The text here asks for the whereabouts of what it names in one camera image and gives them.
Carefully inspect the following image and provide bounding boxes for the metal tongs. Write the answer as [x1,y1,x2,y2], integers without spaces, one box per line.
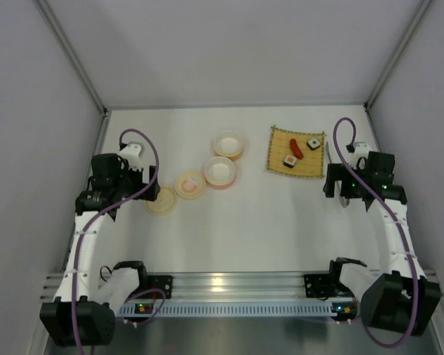
[326,140,351,208]

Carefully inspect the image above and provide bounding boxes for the sushi roll green centre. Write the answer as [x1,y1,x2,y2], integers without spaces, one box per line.
[306,137,321,151]

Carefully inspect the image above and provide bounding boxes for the red sausage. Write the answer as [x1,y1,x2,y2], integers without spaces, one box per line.
[289,138,303,160]

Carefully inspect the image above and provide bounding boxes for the sushi roll orange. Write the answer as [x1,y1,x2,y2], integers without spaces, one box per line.
[283,155,298,169]

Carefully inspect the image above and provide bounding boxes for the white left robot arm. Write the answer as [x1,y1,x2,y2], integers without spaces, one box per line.
[39,153,161,351]

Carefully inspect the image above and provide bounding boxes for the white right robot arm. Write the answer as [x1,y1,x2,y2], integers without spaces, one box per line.
[323,149,441,337]

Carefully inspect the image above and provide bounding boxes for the pink lunch box bowl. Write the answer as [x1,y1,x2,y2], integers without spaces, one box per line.
[203,156,237,190]

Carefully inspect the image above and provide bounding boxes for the orange lunch box bowl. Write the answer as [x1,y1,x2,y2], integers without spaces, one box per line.
[213,130,244,161]

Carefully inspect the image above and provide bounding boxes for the cream plain lid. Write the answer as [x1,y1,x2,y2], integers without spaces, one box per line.
[144,186,178,217]

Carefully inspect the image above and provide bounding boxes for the bamboo sushi mat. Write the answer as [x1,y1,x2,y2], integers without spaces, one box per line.
[266,125,326,179]

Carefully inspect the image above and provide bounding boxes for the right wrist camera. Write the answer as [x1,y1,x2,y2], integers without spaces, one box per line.
[346,142,371,166]

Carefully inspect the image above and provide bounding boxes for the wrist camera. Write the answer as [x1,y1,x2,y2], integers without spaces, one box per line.
[346,142,371,166]
[118,143,144,171]

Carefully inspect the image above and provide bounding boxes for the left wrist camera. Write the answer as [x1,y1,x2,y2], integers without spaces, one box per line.
[118,143,144,171]

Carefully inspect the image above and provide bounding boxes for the cream lid with pink ring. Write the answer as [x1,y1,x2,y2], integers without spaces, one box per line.
[174,170,206,200]

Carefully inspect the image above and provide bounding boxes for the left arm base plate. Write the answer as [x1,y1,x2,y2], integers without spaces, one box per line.
[129,274,173,300]

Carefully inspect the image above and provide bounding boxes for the aluminium mounting rail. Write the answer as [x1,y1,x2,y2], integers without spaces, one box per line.
[40,271,440,301]

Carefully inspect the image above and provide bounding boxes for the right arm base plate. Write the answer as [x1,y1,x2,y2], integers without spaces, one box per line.
[303,274,353,300]

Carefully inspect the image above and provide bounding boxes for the slotted cable duct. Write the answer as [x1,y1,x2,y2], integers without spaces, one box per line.
[117,300,355,319]

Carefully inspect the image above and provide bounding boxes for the right aluminium frame post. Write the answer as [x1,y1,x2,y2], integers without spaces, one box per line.
[364,0,436,110]

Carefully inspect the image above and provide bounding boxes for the aluminium frame post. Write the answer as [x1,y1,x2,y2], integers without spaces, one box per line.
[364,0,436,110]
[35,0,109,114]

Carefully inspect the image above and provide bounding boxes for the left aluminium frame post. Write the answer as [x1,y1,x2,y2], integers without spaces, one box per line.
[35,0,109,114]

